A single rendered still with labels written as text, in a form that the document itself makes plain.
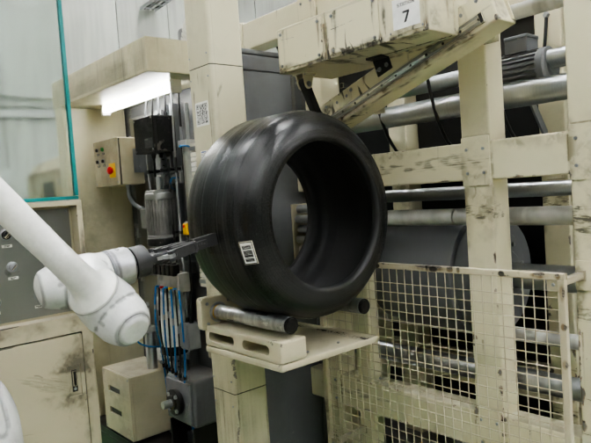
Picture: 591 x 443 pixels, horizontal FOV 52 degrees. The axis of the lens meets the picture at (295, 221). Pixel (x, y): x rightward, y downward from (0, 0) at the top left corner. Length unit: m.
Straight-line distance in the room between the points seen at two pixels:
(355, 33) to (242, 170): 0.57
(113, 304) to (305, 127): 0.70
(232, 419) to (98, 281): 0.96
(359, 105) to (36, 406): 1.37
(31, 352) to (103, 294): 0.87
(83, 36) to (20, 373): 9.71
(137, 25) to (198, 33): 9.89
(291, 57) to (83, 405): 1.31
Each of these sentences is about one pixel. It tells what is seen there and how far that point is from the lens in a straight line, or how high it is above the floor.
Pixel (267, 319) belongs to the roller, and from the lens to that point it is 1.62.
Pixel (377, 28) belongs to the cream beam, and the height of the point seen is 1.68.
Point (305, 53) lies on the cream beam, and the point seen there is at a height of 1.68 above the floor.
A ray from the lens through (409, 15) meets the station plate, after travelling 1.69.
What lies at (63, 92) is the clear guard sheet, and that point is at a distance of 2.11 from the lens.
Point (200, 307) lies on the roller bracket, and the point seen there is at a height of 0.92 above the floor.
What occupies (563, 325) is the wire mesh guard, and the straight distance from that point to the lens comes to 1.65.
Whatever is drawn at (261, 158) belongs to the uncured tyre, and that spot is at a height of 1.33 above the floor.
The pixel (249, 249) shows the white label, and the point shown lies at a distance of 1.46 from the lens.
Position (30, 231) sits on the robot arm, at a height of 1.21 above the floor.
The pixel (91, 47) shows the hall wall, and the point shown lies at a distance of 11.42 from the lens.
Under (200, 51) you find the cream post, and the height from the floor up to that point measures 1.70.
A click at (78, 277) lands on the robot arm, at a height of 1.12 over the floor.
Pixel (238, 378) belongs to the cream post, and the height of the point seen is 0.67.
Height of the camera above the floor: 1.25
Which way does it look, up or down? 3 degrees down
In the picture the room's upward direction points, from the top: 4 degrees counter-clockwise
